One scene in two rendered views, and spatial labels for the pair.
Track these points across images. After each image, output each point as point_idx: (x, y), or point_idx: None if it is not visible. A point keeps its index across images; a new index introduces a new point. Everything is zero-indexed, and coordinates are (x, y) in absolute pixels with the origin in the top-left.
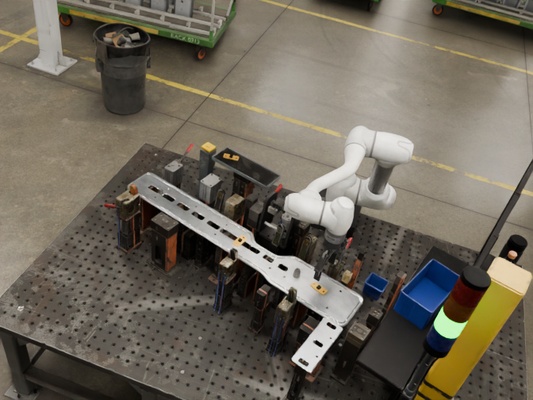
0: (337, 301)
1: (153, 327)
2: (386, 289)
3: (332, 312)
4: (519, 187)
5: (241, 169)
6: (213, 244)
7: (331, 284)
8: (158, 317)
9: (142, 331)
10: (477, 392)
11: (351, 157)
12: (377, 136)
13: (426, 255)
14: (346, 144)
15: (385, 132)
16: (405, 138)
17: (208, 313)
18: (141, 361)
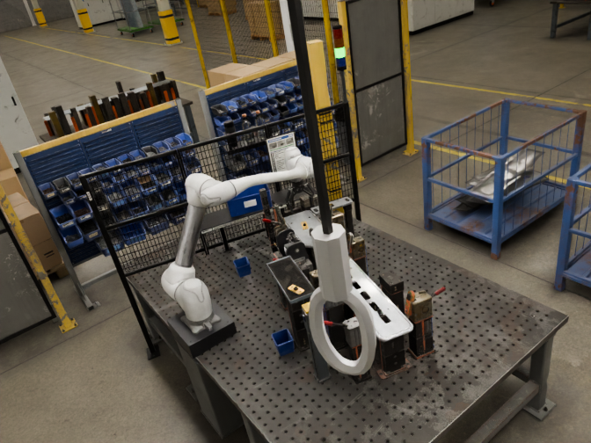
0: (299, 219)
1: (421, 282)
2: (231, 272)
3: (308, 214)
4: (168, 151)
5: (296, 275)
6: (344, 308)
7: (294, 227)
8: (415, 288)
9: (431, 282)
10: (246, 221)
11: (244, 178)
12: (209, 178)
13: (211, 228)
14: (233, 189)
15: (200, 178)
16: (191, 175)
17: (375, 283)
18: (437, 266)
